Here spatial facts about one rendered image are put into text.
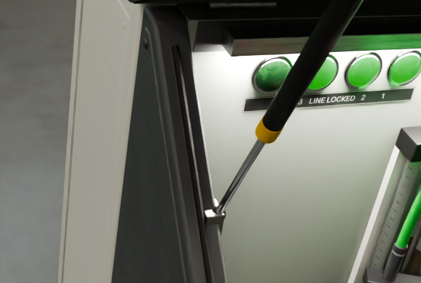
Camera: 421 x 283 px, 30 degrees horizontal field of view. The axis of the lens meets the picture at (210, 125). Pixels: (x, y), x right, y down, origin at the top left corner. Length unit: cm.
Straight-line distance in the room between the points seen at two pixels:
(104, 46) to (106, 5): 5
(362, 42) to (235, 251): 33
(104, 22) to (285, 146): 27
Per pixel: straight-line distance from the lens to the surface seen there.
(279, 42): 84
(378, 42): 90
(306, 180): 102
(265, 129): 62
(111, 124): 98
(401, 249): 105
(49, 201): 284
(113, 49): 95
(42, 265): 260
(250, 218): 102
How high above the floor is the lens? 180
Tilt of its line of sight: 32 degrees down
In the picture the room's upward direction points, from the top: 10 degrees clockwise
